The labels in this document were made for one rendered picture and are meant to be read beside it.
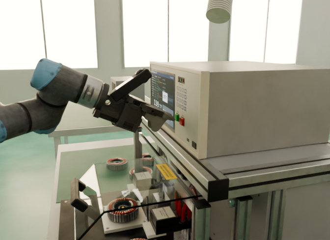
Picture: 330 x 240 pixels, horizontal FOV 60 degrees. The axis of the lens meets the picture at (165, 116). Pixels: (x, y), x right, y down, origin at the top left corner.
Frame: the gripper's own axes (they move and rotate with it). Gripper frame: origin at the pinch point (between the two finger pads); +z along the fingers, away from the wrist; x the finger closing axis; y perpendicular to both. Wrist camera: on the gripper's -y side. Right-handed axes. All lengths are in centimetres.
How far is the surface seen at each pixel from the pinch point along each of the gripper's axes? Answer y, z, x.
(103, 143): 43, 11, -111
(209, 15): -62, 42, -108
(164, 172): 13.0, 0.9, 8.8
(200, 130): -0.8, 1.6, 14.7
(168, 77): -9.3, -2.4, -7.7
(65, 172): 53, -11, -72
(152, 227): 30.3, 6.7, 4.2
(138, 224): 39.8, 10.6, -13.1
